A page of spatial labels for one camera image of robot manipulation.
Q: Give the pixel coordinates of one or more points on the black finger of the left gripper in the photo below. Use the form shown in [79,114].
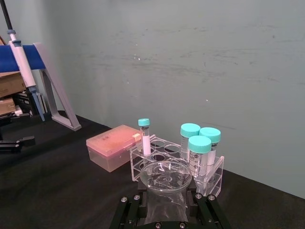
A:
[21,142]
[8,117]

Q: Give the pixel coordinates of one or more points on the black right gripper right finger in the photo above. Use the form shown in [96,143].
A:
[209,210]

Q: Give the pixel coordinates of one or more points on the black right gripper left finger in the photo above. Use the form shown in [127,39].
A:
[129,210]

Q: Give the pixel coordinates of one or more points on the clear glass beaker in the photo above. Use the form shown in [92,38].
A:
[166,181]

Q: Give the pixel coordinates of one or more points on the small brown cardboard box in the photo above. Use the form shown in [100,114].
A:
[6,105]

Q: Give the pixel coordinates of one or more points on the black box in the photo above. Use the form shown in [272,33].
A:
[23,102]

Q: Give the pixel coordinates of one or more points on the clear acrylic tube rack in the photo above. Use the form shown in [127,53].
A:
[214,176]

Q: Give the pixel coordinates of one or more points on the large brown cardboard box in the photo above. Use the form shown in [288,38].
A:
[10,83]

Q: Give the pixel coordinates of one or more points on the grey and blue pipette stand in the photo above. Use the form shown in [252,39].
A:
[57,95]

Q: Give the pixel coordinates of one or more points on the white and blue pipette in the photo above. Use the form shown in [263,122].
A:
[22,64]

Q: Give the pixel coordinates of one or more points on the black table cloth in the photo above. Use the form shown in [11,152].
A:
[59,186]

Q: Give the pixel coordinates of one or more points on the wide tube with teal cap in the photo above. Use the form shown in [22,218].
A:
[212,134]
[189,131]
[199,148]

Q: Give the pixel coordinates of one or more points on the pink pipette tip box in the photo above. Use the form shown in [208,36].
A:
[109,148]

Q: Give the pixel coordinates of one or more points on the slim tube with teal cap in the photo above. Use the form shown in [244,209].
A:
[145,140]

